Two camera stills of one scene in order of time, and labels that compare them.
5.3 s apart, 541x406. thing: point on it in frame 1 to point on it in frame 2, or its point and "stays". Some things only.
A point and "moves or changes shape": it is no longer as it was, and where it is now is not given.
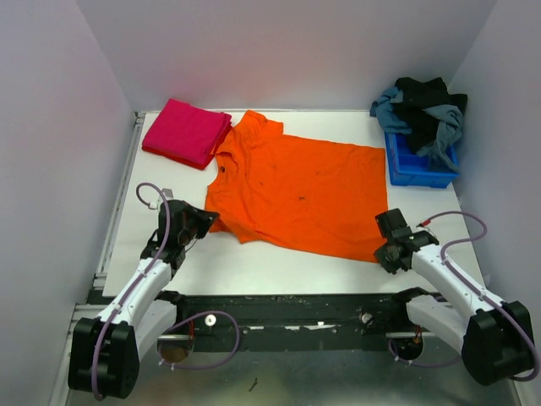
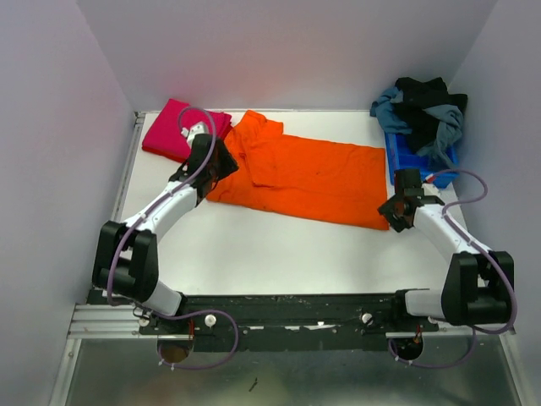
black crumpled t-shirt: (418, 96) stays
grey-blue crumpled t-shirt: (447, 124) stays
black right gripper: (390, 266) to (387, 209)
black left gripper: (205, 219) to (229, 163)
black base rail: (288, 323) stays
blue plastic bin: (408, 168) stays
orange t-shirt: (298, 194) moves or changes shape
